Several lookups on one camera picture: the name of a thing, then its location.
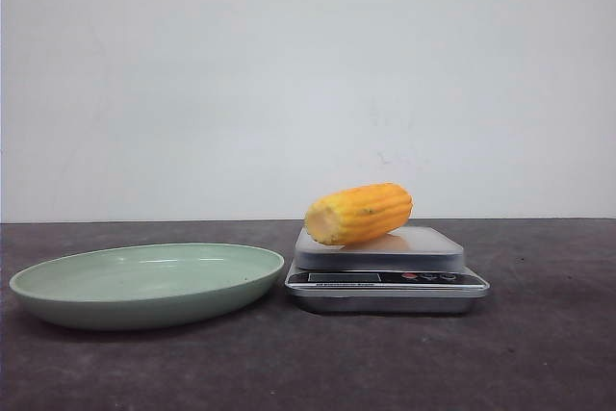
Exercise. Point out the yellow corn cob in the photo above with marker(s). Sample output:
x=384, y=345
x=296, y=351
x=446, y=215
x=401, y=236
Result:
x=359, y=214

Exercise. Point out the silver digital kitchen scale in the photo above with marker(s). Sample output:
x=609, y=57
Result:
x=414, y=269

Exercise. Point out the green oval plate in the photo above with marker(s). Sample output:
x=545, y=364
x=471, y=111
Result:
x=146, y=286

